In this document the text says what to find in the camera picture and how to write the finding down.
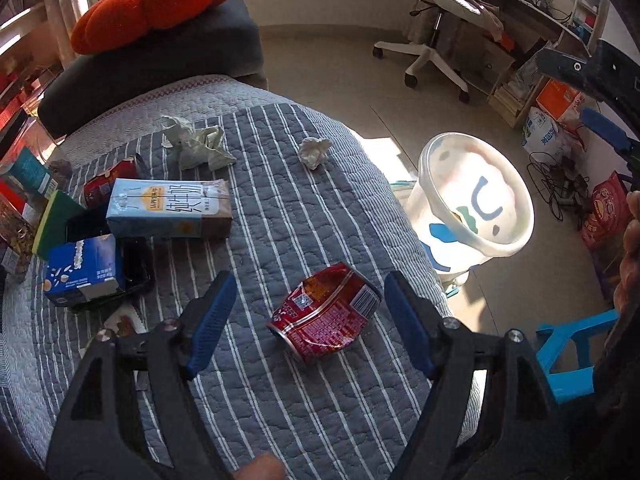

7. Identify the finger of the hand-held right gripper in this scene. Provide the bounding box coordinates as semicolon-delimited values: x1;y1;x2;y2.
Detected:
538;40;640;126
581;107;640;191

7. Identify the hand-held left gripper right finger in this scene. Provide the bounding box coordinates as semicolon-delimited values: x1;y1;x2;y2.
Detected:
382;270;576;480

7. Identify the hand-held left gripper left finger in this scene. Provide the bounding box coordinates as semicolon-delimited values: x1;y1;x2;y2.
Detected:
45;270;238;480

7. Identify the crushed red drink can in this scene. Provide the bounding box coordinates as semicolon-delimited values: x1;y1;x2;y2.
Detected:
266;261;383;363

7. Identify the light blue milk carton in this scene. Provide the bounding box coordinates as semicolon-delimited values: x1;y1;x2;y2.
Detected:
106;178;234;241

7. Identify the small dark blue carton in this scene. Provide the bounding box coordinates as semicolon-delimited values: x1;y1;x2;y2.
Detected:
44;234;126;307

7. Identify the white plastic bin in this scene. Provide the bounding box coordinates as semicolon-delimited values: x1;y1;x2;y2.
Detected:
404;131;536;286

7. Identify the large white tissue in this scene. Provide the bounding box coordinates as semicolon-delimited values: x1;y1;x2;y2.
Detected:
160;115;238;172

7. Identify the person's right forearm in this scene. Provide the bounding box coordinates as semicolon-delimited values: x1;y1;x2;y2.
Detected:
565;310;640;480

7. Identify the person's right hand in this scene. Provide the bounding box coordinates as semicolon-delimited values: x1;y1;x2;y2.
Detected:
614;192;640;312

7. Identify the person's left hand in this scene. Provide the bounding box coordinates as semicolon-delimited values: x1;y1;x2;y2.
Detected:
234;452;287;480

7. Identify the orange cardboard box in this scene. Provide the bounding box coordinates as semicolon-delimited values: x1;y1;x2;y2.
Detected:
535;77;588;123

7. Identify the grey striped quilted blanket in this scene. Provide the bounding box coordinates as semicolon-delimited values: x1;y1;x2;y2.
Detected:
0;74;483;478

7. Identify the white printed plastic bag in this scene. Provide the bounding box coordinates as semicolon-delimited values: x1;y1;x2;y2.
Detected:
521;106;576;158

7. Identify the red snack bag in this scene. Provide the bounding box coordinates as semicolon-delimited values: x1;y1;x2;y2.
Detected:
580;171;633;252

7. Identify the wooden desk with shelves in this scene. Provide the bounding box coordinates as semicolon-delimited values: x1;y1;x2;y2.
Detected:
475;0;611;128

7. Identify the black plastic tray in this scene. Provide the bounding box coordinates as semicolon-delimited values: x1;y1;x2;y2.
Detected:
65;205;156;311

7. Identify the stack of books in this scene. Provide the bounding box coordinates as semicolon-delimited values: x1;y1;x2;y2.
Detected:
487;80;532;128

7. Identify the blue plastic stool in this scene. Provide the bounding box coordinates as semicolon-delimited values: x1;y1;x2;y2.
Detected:
535;308;621;406

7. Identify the white office chair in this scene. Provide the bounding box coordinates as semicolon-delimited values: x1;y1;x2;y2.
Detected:
372;0;507;106

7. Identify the yellow green sponge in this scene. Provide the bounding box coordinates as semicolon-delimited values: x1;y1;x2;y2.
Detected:
31;190;87;261

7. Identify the small crumpled white tissue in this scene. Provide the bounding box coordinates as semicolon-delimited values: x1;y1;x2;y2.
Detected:
298;136;333;170

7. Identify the clear snack jar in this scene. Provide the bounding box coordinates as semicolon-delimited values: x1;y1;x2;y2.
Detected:
0;195;38;283

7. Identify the teal box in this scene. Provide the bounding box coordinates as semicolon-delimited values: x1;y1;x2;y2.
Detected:
0;147;60;202

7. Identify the dark grey cushion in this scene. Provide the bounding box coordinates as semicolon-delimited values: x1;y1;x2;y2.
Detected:
37;0;266;140

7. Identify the orange plush cushion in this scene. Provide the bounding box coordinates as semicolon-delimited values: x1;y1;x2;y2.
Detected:
70;0;235;56

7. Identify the black cable tangle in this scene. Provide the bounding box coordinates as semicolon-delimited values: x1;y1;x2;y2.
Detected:
527;147;596;223

